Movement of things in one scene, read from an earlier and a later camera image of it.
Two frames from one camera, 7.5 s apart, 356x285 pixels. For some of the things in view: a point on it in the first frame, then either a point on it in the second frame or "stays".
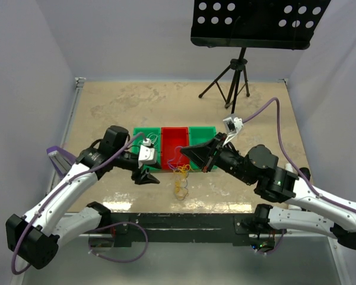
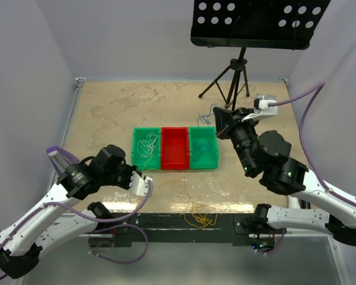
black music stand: x=263 y=24 stays
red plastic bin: x=172 y=139 stays
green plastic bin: x=153 y=134 stays
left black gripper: x=144 y=177 to x=130 y=169
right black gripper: x=203 y=154 to x=226 y=119
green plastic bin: x=198 y=135 stays
